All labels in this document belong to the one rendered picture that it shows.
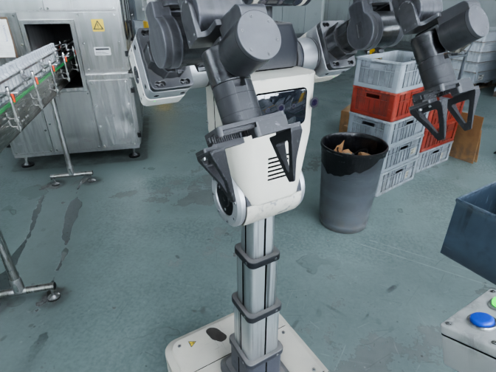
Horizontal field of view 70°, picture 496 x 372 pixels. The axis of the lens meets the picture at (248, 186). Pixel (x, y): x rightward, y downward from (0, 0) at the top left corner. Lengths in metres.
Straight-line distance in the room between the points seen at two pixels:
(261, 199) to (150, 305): 1.40
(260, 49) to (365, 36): 0.46
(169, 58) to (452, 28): 0.49
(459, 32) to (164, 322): 1.79
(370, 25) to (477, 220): 0.73
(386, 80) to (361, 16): 2.11
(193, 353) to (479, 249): 1.10
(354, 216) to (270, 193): 1.76
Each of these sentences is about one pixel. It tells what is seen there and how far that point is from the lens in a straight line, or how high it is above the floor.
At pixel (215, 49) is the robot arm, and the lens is 0.50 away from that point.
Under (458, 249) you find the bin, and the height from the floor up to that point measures 0.78.
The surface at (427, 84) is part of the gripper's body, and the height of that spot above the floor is 1.37.
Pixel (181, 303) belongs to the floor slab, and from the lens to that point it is 2.13.
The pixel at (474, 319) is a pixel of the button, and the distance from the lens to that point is 0.63.
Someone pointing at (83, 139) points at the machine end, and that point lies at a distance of 3.94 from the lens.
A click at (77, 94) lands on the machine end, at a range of 3.82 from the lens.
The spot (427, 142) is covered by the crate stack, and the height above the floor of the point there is 0.30.
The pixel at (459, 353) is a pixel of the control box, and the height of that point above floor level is 1.07.
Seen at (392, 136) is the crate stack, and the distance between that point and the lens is 3.08.
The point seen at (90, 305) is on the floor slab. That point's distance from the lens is 2.27.
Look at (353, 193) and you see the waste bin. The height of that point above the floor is 0.36.
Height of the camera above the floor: 1.52
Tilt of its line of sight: 28 degrees down
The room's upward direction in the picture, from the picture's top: straight up
